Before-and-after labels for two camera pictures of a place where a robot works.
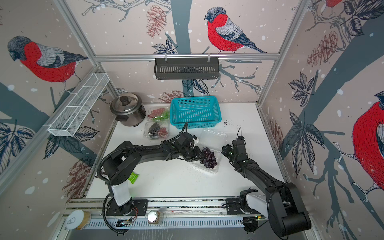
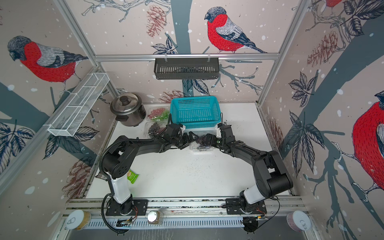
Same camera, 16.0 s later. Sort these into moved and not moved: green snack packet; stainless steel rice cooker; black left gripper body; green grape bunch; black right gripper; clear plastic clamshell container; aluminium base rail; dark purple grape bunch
Moved: dark purple grape bunch; black left gripper body; black right gripper
Not moved: aluminium base rail; green grape bunch; stainless steel rice cooker; clear plastic clamshell container; green snack packet
